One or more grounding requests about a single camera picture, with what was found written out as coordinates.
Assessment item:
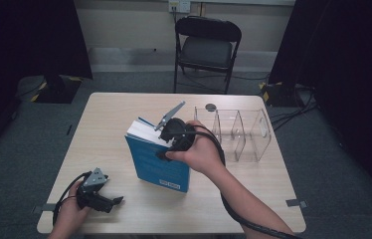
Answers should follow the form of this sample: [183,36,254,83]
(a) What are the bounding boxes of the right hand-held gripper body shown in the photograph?
[153,101,197,152]

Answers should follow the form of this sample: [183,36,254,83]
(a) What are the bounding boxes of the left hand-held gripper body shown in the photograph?
[76,167,109,210]

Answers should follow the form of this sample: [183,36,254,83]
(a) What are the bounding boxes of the blue paperback book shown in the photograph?
[124,117,191,193]

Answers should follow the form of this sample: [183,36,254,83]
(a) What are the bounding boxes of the clear acrylic divided rack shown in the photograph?
[193,106,273,163]

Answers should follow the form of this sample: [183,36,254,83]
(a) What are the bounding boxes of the person's left hand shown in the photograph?
[53,180,93,233]

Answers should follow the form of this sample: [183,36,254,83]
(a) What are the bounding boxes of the person's right hand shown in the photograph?
[165,119,227,177]

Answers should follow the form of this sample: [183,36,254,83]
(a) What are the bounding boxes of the black folding chair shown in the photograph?
[173,15,243,95]

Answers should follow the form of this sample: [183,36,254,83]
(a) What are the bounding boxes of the stand base with striped tape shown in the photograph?
[258,81,314,108]

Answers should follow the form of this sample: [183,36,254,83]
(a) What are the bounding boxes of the black stand base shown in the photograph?
[34,74,83,105]

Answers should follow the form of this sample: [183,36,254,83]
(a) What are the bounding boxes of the black curtain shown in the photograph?
[0,0,93,167]
[268,0,372,213]

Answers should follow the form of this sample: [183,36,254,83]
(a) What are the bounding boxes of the black floor cables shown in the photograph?
[270,86,319,132]

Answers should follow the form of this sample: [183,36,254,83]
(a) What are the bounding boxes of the white wall socket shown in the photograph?
[168,0,192,14]

